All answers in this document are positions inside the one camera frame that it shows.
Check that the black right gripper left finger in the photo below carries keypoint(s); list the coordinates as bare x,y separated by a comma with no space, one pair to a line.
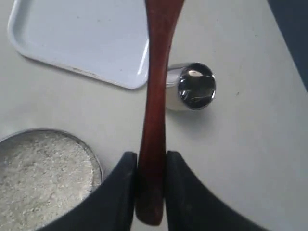
110,207

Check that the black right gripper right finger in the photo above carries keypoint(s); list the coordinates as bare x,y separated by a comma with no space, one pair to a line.
191,206

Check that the brown wooden spoon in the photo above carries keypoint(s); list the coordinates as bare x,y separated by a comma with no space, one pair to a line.
162,17

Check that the steel bowl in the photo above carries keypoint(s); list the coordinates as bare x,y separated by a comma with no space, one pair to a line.
98,172

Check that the stainless steel cup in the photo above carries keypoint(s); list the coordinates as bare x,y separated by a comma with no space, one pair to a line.
189,86

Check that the white rectangular tray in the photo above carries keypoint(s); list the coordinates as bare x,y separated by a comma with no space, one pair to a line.
103,39

